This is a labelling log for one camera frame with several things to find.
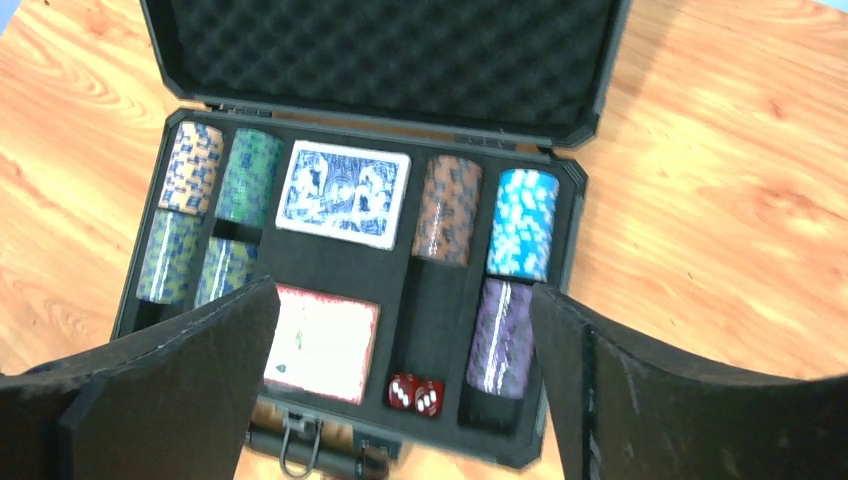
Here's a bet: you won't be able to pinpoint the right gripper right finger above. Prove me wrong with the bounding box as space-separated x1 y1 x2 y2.
531 284 847 479

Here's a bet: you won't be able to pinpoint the red card deck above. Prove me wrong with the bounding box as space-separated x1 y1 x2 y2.
264 284 380 404

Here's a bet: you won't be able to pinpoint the red dice in case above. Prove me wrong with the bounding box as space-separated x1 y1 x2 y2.
387 373 444 417

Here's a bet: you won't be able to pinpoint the blue card deck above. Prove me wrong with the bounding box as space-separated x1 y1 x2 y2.
275 140 411 251

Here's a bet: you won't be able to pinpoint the grey green chip stack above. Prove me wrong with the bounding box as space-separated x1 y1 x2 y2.
136 209 203 305

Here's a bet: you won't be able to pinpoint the brown chip stack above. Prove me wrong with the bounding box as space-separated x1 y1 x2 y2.
411 155 483 266

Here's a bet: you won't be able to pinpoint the tan blue chip stack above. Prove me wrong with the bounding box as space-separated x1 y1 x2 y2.
158 121 225 216

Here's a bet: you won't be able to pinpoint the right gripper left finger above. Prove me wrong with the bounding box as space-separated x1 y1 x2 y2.
1 278 280 479

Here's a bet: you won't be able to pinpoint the green blue chip stack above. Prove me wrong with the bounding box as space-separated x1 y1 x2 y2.
214 128 284 228

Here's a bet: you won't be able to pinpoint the light blue chip stack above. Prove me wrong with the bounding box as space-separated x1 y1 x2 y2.
486 169 559 282

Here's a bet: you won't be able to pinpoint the black poker case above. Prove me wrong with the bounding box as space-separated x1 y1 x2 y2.
141 1 630 471

